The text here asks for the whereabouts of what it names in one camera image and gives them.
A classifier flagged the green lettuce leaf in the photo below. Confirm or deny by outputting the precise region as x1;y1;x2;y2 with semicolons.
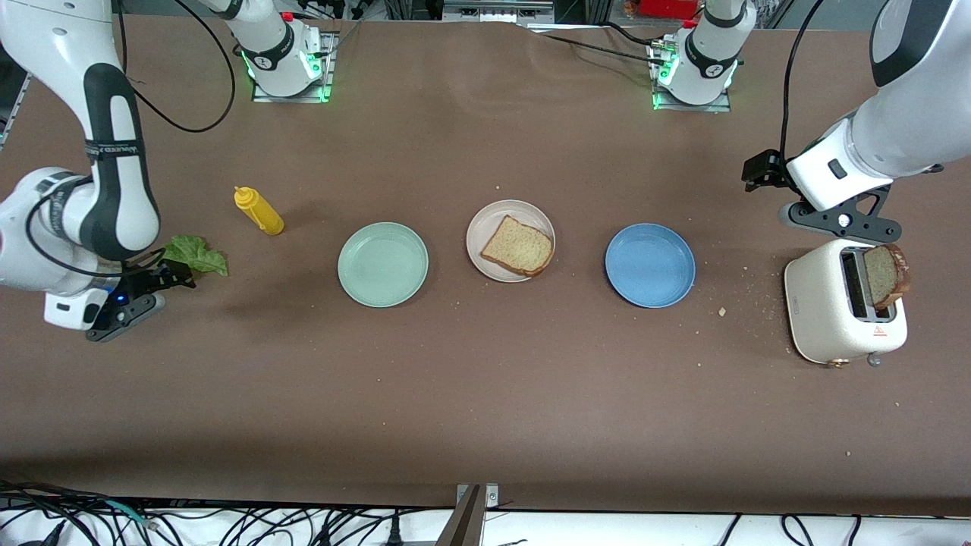
156;234;229;278

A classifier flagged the yellow squeeze sauce bottle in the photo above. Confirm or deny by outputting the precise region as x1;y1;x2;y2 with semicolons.
234;186;285;236

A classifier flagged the brown bread slice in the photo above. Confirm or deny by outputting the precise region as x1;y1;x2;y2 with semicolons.
863;243;912;310
480;215;555;278

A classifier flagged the blue plate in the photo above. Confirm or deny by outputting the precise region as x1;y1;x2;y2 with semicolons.
605;223;696;309

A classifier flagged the mint green plate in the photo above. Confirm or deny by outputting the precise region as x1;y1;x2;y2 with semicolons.
338;221;429;309

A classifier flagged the beige plate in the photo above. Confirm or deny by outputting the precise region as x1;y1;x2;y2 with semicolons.
466;199;557;284

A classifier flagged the white toaster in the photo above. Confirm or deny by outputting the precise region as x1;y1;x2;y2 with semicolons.
784;238;909;369

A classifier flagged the red box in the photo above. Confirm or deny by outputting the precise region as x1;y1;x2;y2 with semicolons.
628;0;702;20

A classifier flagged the grey metal bar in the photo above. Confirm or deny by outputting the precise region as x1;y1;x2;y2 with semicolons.
436;485;486;546

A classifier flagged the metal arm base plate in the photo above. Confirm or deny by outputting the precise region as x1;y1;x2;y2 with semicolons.
651;38;733;113
252;30;335;103

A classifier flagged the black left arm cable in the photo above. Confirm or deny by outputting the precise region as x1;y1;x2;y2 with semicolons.
780;0;828;164

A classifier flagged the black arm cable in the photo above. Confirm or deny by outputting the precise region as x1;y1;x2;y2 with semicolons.
23;0;236;278
780;0;828;164

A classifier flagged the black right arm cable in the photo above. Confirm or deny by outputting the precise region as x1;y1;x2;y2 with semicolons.
23;0;236;278

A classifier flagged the black cable on table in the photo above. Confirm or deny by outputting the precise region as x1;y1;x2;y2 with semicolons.
523;23;672;67

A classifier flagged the teal-tipped cable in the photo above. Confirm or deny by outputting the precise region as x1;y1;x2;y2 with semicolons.
102;498;160;530

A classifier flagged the aluminium frame beam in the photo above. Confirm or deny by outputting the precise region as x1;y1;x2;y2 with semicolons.
444;0;555;24

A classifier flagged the metal table bracket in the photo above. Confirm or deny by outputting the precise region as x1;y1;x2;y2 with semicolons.
455;483;500;510

